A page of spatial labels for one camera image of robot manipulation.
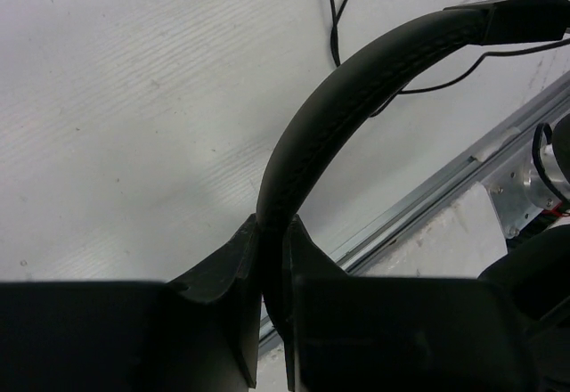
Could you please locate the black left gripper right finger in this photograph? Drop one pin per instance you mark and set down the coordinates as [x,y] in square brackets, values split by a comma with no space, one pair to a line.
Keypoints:
[358,333]

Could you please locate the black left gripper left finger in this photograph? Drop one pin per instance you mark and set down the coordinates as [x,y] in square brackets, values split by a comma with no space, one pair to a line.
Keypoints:
[199,332]

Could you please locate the black headset with microphone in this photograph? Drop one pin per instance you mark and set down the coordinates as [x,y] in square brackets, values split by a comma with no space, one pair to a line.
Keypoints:
[356,89]

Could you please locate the aluminium table rail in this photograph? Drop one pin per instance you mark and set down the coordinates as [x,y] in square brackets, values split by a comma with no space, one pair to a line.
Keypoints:
[408,192]

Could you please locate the right aluminium base plate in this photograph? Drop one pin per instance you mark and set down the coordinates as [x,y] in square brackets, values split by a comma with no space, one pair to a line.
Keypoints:
[517,192]

